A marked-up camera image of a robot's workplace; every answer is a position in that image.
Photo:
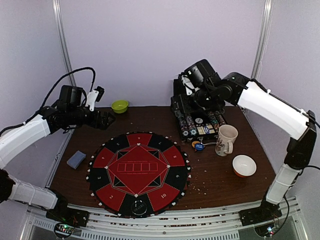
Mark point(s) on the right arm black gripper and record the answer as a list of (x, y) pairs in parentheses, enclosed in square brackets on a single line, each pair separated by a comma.
[(178, 101)]

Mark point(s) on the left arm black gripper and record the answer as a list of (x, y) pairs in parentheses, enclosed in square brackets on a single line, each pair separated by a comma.
[(103, 125)]

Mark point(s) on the blue deck of cards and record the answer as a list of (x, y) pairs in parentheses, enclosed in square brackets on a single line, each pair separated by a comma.
[(76, 159)]

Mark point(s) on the blue small blind button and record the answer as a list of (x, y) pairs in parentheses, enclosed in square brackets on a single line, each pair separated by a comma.
[(199, 146)]

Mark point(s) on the orange big blind button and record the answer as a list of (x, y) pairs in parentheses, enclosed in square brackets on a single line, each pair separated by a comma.
[(194, 143)]

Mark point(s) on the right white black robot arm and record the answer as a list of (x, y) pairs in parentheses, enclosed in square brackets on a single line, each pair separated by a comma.
[(300, 125)]

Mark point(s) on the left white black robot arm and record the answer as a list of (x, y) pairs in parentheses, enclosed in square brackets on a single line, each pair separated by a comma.
[(13, 141)]

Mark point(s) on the lime green plastic bowl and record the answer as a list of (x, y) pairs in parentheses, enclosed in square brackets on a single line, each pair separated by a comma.
[(120, 106)]

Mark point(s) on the white round button in case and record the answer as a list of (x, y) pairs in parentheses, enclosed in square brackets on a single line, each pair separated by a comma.
[(199, 120)]

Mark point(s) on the black poker chip case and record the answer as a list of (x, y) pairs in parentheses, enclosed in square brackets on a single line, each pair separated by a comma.
[(194, 123)]

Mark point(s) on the blue yellow card box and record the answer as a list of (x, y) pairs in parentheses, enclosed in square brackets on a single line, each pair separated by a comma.
[(205, 130)]

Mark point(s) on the white printed ceramic mug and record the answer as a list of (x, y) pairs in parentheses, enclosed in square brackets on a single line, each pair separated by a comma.
[(227, 135)]

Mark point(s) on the round red black poker mat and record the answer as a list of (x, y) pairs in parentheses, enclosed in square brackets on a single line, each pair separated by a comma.
[(138, 166)]

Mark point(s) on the clear round dealer button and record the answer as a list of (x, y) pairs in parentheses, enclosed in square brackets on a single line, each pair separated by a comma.
[(139, 208)]

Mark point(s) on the white orange ceramic bowl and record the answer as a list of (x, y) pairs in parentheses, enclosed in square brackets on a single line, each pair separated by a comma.
[(244, 166)]

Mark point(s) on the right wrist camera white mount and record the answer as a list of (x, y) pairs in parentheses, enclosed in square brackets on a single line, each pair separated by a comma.
[(188, 86)]

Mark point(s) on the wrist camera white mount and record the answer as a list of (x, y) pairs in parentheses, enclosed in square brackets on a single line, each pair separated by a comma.
[(188, 86), (94, 96)]

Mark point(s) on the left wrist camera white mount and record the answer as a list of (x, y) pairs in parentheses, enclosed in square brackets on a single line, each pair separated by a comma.
[(94, 96)]

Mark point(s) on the right aluminium frame post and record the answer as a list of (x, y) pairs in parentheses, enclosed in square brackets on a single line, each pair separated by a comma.
[(263, 38)]

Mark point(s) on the aluminium frame post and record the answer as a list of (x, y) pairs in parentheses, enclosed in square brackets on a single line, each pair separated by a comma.
[(61, 34), (263, 38)]

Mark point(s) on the left aluminium frame post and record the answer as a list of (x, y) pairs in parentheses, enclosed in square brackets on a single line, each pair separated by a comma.
[(61, 34)]

